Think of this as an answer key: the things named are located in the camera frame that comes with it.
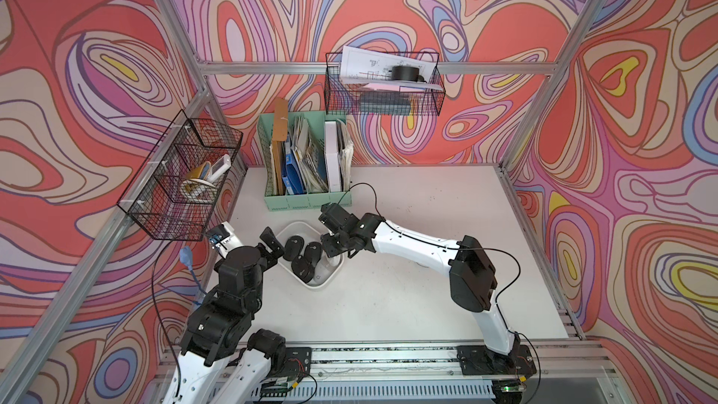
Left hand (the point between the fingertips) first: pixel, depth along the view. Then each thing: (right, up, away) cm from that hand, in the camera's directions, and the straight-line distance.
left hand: (260, 237), depth 66 cm
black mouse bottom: (+6, -13, +21) cm, 25 cm away
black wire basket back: (+23, +45, +35) cm, 62 cm away
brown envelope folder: (-1, +27, +18) cm, 32 cm away
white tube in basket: (-14, +18, +8) cm, 24 cm away
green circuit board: (+2, -41, +5) cm, 41 cm away
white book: (+15, +21, +24) cm, 36 cm away
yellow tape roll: (-17, +13, +4) cm, 22 cm away
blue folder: (0, +15, +30) cm, 34 cm away
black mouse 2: (+9, -9, +25) cm, 28 cm away
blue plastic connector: (-20, -5, +3) cm, 20 cm away
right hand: (+15, -7, +18) cm, 25 cm away
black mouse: (+1, -8, +27) cm, 28 cm away
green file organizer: (-8, +7, +37) cm, 38 cm away
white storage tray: (+6, -4, +28) cm, 29 cm away
